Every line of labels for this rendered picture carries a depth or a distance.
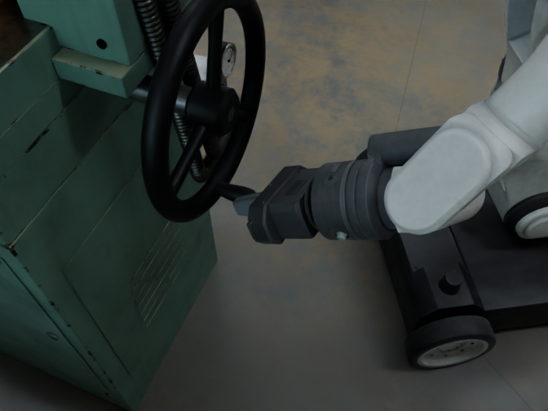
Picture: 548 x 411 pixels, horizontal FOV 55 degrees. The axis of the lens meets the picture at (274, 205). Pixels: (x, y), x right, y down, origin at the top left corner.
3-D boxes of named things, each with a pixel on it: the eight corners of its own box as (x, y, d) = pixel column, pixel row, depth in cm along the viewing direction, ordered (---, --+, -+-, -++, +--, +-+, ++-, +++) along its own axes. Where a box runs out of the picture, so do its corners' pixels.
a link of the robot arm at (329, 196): (266, 268, 63) (355, 272, 56) (234, 201, 58) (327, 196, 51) (311, 208, 71) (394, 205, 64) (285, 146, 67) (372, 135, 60)
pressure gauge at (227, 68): (223, 94, 95) (220, 56, 88) (205, 88, 96) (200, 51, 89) (238, 72, 98) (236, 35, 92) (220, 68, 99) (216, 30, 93)
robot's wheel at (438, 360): (404, 356, 131) (484, 338, 129) (409, 376, 128) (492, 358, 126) (400, 326, 115) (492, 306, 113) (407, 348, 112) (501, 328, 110)
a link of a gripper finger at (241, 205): (232, 196, 68) (271, 192, 64) (242, 215, 69) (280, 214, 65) (226, 202, 67) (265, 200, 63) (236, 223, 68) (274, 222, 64)
